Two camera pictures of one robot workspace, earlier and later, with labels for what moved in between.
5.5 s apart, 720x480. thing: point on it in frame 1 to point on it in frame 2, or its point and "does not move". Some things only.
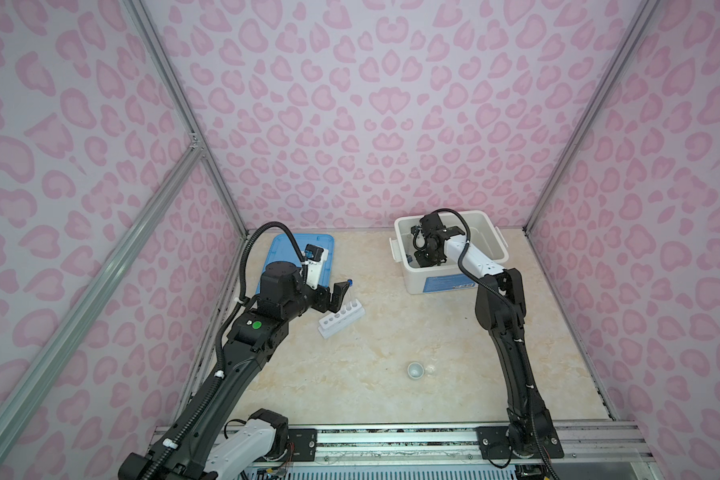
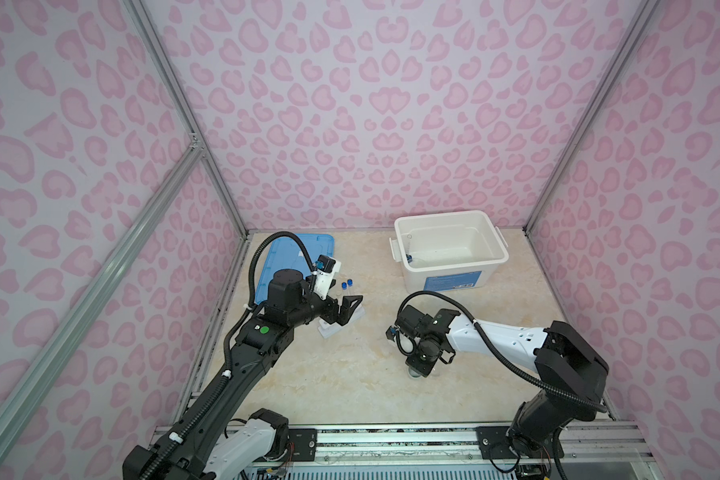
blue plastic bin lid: (283, 249) does not move
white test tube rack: (336, 322) does not move
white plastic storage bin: (443, 251) does not move
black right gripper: (423, 262) to (421, 369)
